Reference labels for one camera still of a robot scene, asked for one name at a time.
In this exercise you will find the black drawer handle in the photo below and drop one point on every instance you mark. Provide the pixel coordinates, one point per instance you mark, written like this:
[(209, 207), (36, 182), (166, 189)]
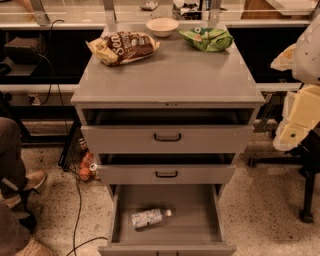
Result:
[(173, 138), (173, 174)]

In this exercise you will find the dark box on shelf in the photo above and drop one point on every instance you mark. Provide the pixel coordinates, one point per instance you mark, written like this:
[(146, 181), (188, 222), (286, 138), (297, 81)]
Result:
[(23, 50)]

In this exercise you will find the grey drawer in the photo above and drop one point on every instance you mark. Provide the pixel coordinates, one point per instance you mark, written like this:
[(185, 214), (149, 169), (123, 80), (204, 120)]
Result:
[(193, 229), (200, 168), (167, 130)]

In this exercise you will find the orange bottles on floor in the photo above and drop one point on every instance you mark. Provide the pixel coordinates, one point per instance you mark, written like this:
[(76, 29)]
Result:
[(87, 167)]

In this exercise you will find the grey metal drawer cabinet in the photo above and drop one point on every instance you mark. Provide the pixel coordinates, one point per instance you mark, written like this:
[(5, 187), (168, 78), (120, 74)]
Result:
[(177, 76)]

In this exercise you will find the white bowl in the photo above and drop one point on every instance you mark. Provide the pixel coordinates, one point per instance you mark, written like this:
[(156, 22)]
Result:
[(162, 27)]

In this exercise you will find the person leg brown trousers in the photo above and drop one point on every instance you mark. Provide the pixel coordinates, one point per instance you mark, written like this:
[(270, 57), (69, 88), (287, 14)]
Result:
[(11, 164)]

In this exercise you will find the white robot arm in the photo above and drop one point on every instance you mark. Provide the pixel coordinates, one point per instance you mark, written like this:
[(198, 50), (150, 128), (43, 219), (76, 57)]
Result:
[(301, 110)]

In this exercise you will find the brown chip bag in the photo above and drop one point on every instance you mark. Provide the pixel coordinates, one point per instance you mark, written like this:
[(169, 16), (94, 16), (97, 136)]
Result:
[(119, 48)]

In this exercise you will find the bottom grey drawer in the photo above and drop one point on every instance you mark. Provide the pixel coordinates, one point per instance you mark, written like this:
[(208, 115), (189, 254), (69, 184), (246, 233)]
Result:
[(193, 229)]

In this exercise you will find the top grey drawer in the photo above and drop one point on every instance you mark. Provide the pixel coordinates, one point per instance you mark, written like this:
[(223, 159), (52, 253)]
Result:
[(167, 130)]

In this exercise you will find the tan shoe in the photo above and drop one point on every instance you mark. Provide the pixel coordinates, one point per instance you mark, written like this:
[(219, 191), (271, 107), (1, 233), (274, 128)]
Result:
[(34, 248), (35, 179)]

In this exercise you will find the green chip bag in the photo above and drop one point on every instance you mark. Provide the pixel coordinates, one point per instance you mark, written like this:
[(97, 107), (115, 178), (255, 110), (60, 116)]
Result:
[(207, 39)]

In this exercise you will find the black middle drawer handle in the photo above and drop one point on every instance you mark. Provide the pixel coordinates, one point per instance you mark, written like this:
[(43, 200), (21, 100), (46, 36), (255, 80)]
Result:
[(173, 174)]

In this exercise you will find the black office chair base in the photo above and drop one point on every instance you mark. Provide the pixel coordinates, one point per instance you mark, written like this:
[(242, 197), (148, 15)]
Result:
[(25, 217)]

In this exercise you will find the middle grey drawer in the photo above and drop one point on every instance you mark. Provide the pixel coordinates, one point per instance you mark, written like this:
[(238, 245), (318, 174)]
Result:
[(200, 168)]

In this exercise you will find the black top drawer handle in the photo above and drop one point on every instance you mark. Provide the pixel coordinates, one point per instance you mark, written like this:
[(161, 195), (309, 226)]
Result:
[(173, 138)]

